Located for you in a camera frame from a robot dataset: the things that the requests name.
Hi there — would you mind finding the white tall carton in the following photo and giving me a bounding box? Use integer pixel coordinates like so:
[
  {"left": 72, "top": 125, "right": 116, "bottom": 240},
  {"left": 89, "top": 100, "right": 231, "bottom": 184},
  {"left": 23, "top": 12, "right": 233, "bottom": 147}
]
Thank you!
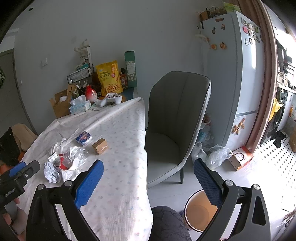
[{"left": 74, "top": 39, "right": 93, "bottom": 68}]

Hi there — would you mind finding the blue tissue packet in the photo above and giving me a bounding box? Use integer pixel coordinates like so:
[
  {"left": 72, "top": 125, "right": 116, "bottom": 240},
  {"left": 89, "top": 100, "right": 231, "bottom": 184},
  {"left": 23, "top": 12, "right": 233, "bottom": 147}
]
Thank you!
[{"left": 75, "top": 131, "right": 93, "bottom": 146}]

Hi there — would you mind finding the grey upholstered chair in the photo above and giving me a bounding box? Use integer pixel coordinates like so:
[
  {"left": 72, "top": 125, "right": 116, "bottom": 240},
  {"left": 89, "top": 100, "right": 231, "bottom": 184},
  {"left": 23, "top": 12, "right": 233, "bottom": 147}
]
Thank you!
[{"left": 145, "top": 71, "right": 211, "bottom": 188}]

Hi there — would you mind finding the blue tissue box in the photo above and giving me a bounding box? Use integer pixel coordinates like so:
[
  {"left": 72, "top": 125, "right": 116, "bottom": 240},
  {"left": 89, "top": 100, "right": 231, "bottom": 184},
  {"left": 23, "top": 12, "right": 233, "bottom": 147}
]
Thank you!
[{"left": 69, "top": 95, "right": 91, "bottom": 115}]

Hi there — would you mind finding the clear plastic bag on floor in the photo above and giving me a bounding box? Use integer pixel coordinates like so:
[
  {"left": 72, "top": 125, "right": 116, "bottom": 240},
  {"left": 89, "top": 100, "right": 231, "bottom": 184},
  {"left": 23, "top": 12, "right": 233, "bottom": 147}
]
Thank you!
[{"left": 191, "top": 142, "right": 233, "bottom": 171}]

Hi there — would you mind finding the white game controller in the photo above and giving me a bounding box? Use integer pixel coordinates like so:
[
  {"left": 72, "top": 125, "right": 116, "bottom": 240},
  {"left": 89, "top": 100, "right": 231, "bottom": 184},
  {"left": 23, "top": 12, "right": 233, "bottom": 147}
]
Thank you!
[{"left": 94, "top": 93, "right": 122, "bottom": 108}]

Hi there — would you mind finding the white paper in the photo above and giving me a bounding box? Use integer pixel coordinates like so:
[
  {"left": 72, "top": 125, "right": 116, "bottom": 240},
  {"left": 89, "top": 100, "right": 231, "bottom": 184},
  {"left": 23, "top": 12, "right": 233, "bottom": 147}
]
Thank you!
[{"left": 44, "top": 162, "right": 61, "bottom": 183}]

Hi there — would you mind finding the orange white box on floor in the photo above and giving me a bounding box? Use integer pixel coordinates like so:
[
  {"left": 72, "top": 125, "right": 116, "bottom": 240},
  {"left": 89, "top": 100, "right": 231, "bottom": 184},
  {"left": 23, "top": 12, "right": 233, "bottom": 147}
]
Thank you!
[{"left": 228, "top": 146, "right": 253, "bottom": 171}]

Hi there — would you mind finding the floral white tablecloth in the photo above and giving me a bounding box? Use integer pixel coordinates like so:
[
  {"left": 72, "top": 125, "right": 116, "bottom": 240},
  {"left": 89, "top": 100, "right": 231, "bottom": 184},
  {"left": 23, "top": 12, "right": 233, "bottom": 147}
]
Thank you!
[{"left": 23, "top": 97, "right": 153, "bottom": 240}]

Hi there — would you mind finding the clear plastic wrap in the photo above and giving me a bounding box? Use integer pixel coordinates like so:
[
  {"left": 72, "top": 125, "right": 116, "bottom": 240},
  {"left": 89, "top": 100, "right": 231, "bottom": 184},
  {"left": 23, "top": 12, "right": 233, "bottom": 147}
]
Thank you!
[{"left": 64, "top": 146, "right": 89, "bottom": 170}]

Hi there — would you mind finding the open brown cardboard box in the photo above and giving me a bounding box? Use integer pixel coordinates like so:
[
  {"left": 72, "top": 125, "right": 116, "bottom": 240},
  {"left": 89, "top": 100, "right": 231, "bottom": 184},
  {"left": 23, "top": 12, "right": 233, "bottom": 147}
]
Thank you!
[{"left": 50, "top": 89, "right": 71, "bottom": 118}]

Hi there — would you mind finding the green tall box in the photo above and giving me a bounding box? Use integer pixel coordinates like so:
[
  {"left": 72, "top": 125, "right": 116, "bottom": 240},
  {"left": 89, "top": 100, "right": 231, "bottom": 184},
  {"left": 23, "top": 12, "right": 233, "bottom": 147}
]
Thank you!
[{"left": 125, "top": 51, "right": 137, "bottom": 88}]

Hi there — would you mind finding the round trash bin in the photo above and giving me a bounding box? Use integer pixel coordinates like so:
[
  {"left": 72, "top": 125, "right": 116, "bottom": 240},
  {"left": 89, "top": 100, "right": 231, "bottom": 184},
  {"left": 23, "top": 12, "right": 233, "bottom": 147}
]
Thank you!
[{"left": 183, "top": 189, "right": 218, "bottom": 232}]

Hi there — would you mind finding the person's left hand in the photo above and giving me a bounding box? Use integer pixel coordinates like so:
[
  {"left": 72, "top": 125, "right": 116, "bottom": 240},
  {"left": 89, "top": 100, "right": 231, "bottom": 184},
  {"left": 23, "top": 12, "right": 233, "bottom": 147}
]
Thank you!
[{"left": 3, "top": 207, "right": 28, "bottom": 241}]

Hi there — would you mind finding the white refrigerator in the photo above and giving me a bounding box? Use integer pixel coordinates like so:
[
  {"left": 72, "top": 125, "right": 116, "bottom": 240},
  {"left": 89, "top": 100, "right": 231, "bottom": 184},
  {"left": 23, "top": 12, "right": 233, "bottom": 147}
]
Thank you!
[{"left": 202, "top": 11, "right": 265, "bottom": 151}]

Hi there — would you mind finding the small brown cardboard box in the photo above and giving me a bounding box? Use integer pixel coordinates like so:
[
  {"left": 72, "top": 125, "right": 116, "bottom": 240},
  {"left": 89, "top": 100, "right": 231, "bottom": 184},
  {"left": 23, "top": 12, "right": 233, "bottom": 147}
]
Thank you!
[{"left": 92, "top": 138, "right": 108, "bottom": 155}]

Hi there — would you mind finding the person's patterned knee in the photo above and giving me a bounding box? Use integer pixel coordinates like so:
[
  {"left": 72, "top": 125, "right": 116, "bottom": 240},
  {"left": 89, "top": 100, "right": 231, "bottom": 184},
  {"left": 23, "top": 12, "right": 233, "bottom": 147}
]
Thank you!
[{"left": 149, "top": 206, "right": 192, "bottom": 241}]

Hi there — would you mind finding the yellow snack bag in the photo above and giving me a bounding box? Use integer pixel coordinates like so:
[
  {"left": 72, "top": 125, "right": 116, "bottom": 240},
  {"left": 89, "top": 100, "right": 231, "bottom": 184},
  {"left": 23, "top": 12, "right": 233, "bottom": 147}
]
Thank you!
[{"left": 96, "top": 60, "right": 123, "bottom": 96}]

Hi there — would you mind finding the black mesh rack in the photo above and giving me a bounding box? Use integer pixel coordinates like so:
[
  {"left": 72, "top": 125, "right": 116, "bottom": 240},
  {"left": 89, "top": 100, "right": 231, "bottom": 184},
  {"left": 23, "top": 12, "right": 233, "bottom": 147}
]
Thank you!
[{"left": 67, "top": 67, "right": 92, "bottom": 84}]

